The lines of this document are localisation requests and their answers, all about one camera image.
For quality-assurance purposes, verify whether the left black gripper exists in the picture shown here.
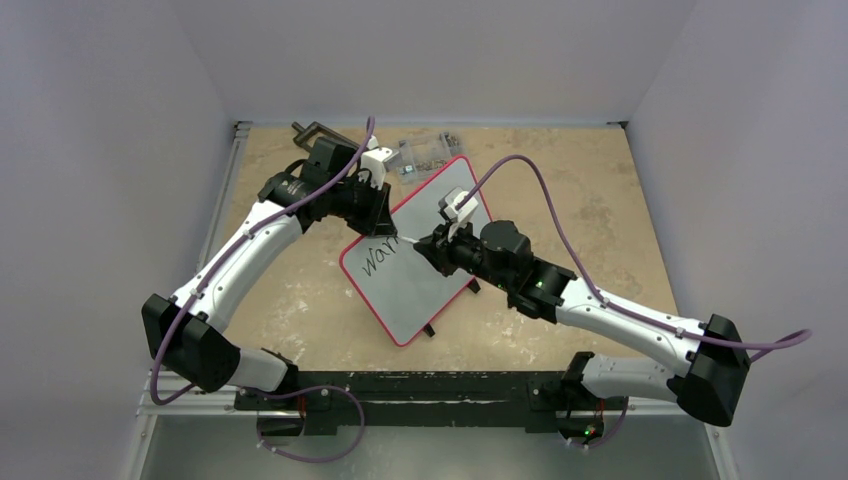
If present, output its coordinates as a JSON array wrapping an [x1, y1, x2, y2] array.
[[328, 174, 393, 237]]

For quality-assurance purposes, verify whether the red framed whiteboard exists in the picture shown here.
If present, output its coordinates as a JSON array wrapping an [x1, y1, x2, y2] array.
[[339, 155, 477, 347]]

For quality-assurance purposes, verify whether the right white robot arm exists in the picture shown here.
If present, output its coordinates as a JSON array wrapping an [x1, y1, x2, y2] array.
[[413, 220, 751, 427]]

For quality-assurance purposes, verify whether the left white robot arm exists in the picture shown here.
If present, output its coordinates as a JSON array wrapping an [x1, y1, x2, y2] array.
[[141, 137, 398, 409]]

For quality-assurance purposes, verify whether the clear plastic parts box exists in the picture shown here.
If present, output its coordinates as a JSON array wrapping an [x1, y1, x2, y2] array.
[[392, 131, 466, 184]]

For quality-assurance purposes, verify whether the black metal clamp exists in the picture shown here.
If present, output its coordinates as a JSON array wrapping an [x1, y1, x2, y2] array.
[[291, 121, 349, 151]]

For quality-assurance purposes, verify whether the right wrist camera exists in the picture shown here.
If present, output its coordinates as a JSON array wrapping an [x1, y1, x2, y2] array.
[[438, 187, 479, 241]]

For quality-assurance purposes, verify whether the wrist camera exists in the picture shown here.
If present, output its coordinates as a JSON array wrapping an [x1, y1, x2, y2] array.
[[438, 187, 479, 241], [360, 135, 400, 189]]

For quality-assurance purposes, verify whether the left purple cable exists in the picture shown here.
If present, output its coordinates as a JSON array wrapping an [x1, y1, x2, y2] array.
[[149, 116, 377, 407]]

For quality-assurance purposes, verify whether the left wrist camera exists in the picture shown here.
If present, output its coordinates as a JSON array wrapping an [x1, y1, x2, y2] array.
[[360, 135, 400, 189]]

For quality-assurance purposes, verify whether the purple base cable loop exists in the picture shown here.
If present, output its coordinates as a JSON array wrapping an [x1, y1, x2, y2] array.
[[256, 385, 366, 464]]

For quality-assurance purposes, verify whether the aluminium frame rail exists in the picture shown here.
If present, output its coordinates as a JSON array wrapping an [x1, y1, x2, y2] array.
[[141, 121, 254, 405]]

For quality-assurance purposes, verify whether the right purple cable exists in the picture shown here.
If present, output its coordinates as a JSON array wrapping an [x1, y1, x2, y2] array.
[[457, 154, 813, 364]]

